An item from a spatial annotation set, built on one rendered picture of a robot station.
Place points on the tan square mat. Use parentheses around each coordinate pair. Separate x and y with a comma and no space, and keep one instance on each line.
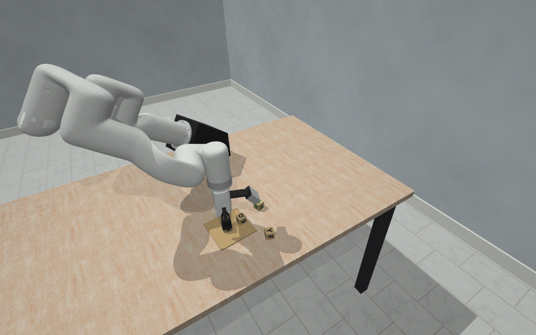
(225,240)

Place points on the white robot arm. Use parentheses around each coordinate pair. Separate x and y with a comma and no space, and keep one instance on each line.
(102,115)

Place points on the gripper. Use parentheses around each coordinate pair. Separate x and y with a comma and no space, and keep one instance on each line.
(222,204)

